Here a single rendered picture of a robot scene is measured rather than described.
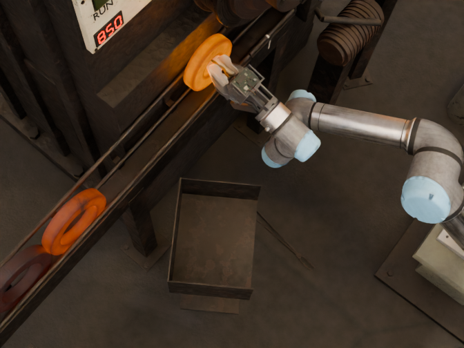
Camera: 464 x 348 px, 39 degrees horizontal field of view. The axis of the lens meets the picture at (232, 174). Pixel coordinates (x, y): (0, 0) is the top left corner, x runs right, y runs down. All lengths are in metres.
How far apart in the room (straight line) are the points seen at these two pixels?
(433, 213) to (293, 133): 0.38
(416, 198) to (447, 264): 0.57
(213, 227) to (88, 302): 0.73
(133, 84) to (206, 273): 0.51
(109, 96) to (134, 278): 0.91
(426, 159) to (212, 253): 0.58
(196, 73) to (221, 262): 0.48
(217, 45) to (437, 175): 0.61
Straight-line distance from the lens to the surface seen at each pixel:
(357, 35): 2.10
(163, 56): 1.60
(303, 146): 1.62
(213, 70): 1.65
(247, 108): 1.67
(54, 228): 1.55
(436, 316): 2.38
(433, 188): 1.58
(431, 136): 1.66
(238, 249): 1.70
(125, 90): 1.56
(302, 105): 1.76
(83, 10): 1.27
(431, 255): 2.12
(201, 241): 1.70
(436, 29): 2.85
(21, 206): 2.44
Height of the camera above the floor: 2.24
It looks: 69 degrees down
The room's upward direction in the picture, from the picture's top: 7 degrees clockwise
